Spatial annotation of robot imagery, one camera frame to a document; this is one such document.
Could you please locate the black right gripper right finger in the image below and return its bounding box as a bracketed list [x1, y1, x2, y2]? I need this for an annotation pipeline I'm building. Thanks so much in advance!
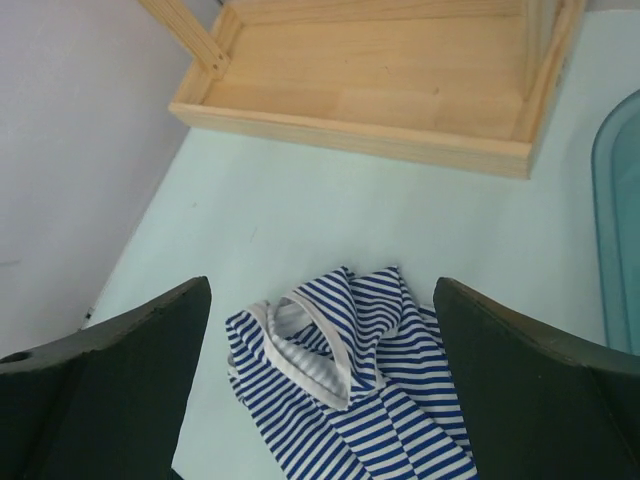
[433, 277, 639, 479]

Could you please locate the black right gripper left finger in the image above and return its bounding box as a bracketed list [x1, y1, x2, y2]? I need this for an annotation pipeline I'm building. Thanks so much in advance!
[1, 277, 211, 479]

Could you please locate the blue white striped tank top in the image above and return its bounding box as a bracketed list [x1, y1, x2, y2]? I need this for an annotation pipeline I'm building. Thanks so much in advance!
[226, 266, 478, 479]

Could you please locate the wooden hanger rack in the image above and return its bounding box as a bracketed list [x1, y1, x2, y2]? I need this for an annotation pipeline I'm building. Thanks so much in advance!
[145, 1, 586, 179]

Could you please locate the teal transparent plastic basin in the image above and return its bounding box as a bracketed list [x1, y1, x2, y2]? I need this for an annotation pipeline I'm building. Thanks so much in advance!
[591, 92, 639, 355]

